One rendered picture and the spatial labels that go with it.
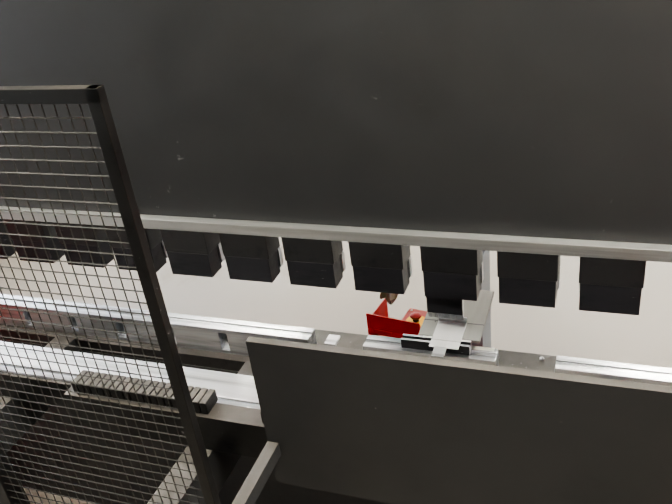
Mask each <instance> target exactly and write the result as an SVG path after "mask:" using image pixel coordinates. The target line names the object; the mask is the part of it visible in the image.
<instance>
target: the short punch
mask: <svg viewBox="0 0 672 504"><path fill-rule="evenodd" d="M426 301H427V312H428V317H437V318H447V319H457V320H464V300H460V299H449V298H438V297H426Z"/></svg>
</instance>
